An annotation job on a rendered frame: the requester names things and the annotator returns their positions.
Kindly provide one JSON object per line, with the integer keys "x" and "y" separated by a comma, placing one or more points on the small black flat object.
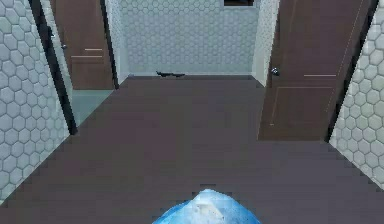
{"x": 169, "y": 74}

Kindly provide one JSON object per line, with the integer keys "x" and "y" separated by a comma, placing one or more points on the dark brown room door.
{"x": 308, "y": 66}
{"x": 85, "y": 43}

